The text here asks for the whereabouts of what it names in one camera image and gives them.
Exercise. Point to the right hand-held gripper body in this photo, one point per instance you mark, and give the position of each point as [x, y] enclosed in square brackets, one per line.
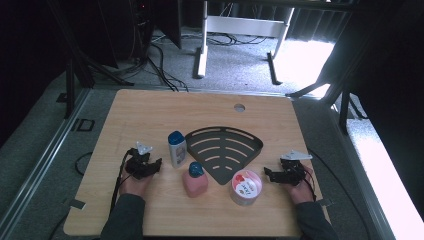
[293, 170]

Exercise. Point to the person's right hand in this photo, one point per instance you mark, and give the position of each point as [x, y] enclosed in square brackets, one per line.
[301, 191]

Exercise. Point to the person's left hand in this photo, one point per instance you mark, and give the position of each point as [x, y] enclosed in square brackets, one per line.
[135, 186]

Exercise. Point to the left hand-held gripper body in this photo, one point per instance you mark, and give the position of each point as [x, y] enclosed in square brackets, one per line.
[138, 165]

